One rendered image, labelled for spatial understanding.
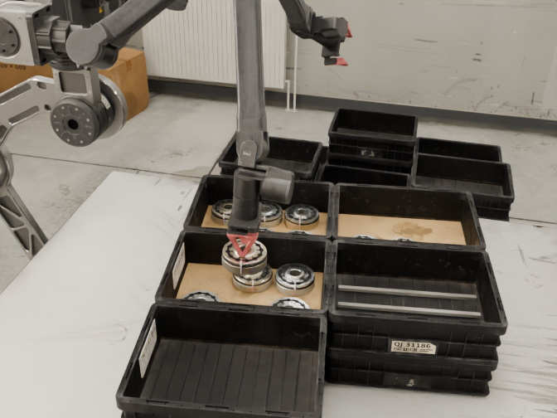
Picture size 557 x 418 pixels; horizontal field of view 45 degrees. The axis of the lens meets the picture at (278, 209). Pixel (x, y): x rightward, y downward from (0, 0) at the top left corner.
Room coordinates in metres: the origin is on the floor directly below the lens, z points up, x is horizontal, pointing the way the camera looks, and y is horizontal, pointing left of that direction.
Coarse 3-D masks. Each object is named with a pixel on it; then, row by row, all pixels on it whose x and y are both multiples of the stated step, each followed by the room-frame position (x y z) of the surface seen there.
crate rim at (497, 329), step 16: (336, 240) 1.45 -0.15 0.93; (336, 256) 1.38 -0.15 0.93; (336, 272) 1.31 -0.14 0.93; (496, 288) 1.26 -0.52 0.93; (496, 304) 1.20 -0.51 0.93; (336, 320) 1.16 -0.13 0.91; (352, 320) 1.15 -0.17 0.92; (368, 320) 1.15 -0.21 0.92; (384, 320) 1.15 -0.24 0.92; (400, 320) 1.15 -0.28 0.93; (416, 320) 1.14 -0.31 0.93; (432, 320) 1.15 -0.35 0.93; (448, 320) 1.15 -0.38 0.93
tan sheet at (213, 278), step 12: (192, 264) 1.47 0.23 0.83; (204, 264) 1.47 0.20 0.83; (192, 276) 1.41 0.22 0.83; (204, 276) 1.42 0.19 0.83; (216, 276) 1.42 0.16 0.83; (228, 276) 1.42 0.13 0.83; (180, 288) 1.37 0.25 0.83; (192, 288) 1.37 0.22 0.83; (204, 288) 1.37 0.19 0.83; (216, 288) 1.37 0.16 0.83; (228, 288) 1.37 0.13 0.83; (228, 300) 1.32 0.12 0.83; (240, 300) 1.32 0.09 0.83; (252, 300) 1.32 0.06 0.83; (264, 300) 1.32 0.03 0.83; (312, 300) 1.33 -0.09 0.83
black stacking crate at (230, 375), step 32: (160, 320) 1.18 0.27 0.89; (192, 320) 1.17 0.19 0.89; (224, 320) 1.16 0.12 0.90; (256, 320) 1.16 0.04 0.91; (288, 320) 1.15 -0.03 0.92; (160, 352) 1.13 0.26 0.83; (192, 352) 1.13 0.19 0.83; (224, 352) 1.14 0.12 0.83; (256, 352) 1.14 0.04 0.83; (288, 352) 1.14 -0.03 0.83; (128, 384) 0.95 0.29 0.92; (160, 384) 1.04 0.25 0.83; (192, 384) 1.04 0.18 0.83; (224, 384) 1.04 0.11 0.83; (256, 384) 1.04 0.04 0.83; (288, 384) 1.04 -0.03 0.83; (128, 416) 0.91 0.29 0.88; (160, 416) 0.90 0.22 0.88
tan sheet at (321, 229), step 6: (210, 210) 1.74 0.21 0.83; (282, 210) 1.75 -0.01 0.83; (210, 216) 1.71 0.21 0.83; (324, 216) 1.72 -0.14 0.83; (204, 222) 1.67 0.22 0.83; (210, 222) 1.68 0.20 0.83; (282, 222) 1.68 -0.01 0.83; (324, 222) 1.69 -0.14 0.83; (270, 228) 1.65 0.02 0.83; (276, 228) 1.65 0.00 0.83; (282, 228) 1.65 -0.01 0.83; (288, 228) 1.65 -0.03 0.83; (318, 228) 1.66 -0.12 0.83; (324, 228) 1.66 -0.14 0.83; (312, 234) 1.62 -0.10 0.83; (318, 234) 1.63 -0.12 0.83; (324, 234) 1.63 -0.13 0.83
